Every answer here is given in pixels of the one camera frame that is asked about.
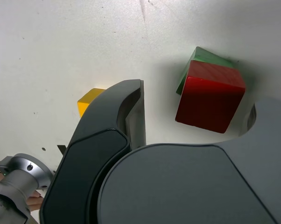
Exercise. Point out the green cube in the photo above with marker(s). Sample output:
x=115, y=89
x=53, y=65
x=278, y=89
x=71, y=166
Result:
x=205, y=56

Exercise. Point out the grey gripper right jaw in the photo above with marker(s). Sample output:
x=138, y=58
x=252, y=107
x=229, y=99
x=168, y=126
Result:
x=177, y=186

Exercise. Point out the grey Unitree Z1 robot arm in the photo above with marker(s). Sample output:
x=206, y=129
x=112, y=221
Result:
x=16, y=182

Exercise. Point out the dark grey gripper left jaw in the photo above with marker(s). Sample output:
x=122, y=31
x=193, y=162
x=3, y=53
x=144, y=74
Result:
x=84, y=163

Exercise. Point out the red cube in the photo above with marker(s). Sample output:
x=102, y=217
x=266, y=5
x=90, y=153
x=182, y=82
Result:
x=208, y=100

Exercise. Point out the yellow cube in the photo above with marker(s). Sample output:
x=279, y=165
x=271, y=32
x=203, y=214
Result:
x=85, y=103

